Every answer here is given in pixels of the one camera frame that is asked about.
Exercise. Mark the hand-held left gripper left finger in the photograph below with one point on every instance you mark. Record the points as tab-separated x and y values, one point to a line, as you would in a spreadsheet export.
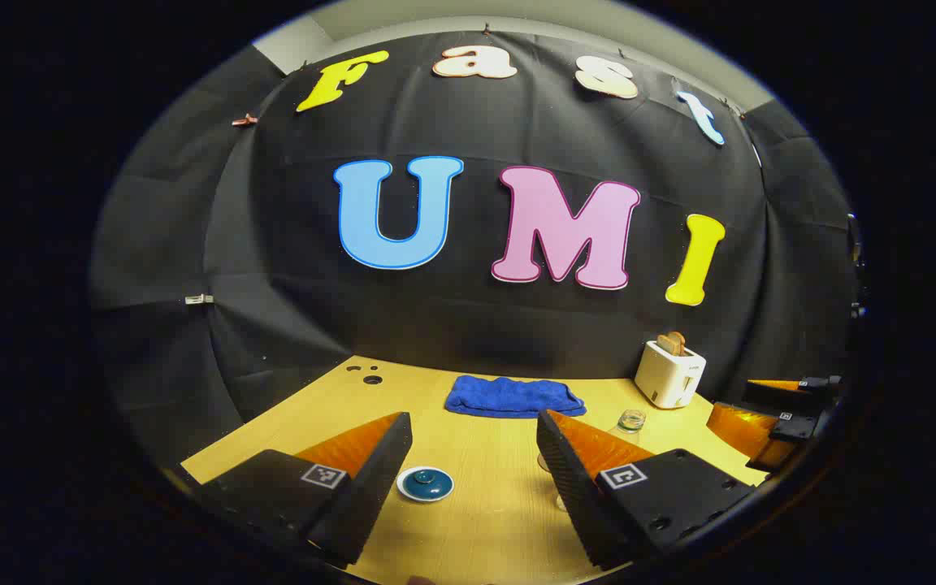
370	487

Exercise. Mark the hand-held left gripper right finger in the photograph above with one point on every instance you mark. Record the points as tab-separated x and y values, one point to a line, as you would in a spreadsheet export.
569	479

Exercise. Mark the white toaster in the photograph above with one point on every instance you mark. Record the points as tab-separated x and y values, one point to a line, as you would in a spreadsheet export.
671	378

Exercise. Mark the blue towel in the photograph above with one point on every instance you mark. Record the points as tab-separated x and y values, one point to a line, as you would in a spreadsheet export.
513	398

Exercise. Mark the bread slice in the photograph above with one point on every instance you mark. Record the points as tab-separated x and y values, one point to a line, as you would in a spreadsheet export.
665	344
678	341

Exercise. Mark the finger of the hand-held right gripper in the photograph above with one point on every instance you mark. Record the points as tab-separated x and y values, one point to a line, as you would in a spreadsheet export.
748	431
793	394

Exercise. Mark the black backdrop cloth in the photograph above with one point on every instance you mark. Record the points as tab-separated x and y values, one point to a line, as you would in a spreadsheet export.
289	244

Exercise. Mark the clear plastic water bottle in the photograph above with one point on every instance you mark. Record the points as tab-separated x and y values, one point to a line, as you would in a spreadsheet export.
632	422

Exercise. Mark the teacup with white inside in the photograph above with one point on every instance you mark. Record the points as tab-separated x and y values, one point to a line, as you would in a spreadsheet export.
402	486

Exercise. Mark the copper clip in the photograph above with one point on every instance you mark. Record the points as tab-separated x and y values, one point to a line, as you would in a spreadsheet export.
244	120

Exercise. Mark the white clip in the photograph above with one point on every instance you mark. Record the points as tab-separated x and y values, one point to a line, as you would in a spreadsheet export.
198	299

